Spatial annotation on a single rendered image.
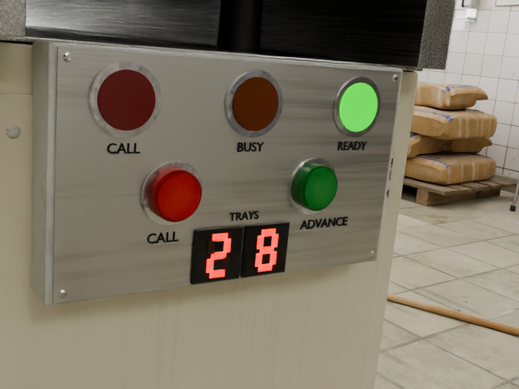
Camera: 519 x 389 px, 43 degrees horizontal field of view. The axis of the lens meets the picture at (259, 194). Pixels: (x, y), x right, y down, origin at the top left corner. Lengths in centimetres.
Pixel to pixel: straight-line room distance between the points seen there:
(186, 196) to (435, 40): 21
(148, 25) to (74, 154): 53
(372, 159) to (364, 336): 16
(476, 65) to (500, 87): 25
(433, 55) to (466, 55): 457
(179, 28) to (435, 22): 38
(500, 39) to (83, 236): 463
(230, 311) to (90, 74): 20
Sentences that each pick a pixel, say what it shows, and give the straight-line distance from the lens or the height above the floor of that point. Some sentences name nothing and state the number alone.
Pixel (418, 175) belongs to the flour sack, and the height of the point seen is 15.
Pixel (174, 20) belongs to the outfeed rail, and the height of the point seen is 86.
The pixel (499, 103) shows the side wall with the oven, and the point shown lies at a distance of 488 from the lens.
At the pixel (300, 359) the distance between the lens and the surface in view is 52.
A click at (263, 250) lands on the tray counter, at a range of 42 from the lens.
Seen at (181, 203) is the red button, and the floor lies 76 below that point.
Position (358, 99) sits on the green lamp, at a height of 82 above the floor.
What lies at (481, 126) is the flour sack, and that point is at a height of 46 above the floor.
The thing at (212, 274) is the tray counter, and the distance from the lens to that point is 41.
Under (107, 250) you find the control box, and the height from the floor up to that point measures 73.
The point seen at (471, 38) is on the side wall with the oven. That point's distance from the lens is 505.
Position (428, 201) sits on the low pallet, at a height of 3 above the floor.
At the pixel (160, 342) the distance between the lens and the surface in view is 45.
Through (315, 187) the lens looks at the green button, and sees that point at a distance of 42.
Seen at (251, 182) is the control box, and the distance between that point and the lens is 40.
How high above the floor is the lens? 85
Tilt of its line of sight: 13 degrees down
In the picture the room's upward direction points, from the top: 5 degrees clockwise
